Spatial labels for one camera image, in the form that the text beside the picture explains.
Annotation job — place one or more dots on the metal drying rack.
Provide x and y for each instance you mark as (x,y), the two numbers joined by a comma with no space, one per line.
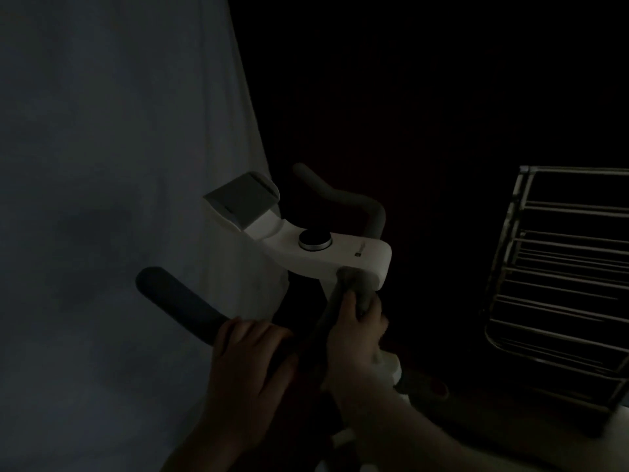
(565,290)

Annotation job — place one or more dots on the grey cleaning cloth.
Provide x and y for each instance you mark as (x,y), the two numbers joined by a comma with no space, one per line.
(358,290)

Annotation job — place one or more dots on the grey white tablet holder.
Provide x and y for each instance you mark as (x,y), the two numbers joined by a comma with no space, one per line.
(243,199)

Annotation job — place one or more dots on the white exercise bike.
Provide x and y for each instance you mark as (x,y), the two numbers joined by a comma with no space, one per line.
(344,255)

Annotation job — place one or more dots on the person's right hand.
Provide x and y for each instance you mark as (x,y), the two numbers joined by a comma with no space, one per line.
(354,344)

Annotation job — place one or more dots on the person's right forearm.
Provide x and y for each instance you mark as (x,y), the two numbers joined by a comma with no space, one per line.
(417,437)

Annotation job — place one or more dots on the person's left hand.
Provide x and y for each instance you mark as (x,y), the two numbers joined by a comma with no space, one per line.
(241,383)

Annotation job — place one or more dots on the white hanging sheet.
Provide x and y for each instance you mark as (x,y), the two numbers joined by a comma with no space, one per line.
(98,191)

